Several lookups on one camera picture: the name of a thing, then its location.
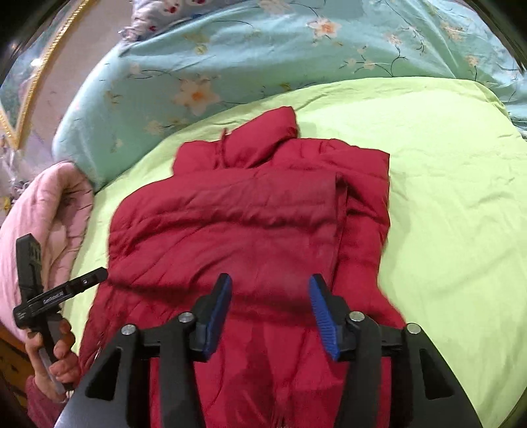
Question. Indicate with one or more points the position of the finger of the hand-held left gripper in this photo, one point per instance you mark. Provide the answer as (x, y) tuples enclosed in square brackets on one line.
[(88, 280)]

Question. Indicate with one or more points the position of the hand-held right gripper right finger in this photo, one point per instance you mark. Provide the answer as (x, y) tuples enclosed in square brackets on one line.
[(324, 321)]

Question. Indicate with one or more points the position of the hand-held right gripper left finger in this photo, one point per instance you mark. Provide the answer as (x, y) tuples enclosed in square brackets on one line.
[(218, 313)]

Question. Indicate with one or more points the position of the red quilt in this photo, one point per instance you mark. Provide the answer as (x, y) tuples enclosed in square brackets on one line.
[(247, 214)]

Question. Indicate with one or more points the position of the person's left forearm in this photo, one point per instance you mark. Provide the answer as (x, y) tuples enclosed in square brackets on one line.
[(41, 401)]

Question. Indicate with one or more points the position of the person's left hand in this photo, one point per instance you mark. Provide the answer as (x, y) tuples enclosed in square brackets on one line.
[(61, 354)]

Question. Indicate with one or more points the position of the pink quilt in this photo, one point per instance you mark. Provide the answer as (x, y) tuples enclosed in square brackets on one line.
[(41, 222)]

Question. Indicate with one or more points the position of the brown wooden furniture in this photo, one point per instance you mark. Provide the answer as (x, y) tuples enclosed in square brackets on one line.
[(10, 344)]

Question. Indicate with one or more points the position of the light green bed sheet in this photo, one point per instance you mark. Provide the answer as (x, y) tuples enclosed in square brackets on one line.
[(448, 214)]

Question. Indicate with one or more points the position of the teal floral quilt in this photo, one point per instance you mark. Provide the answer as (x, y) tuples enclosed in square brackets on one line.
[(255, 53)]

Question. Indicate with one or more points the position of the white floral pillow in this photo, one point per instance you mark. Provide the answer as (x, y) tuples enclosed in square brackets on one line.
[(177, 16)]

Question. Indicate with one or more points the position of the gold picture frame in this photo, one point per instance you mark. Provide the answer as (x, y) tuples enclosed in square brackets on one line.
[(24, 103)]

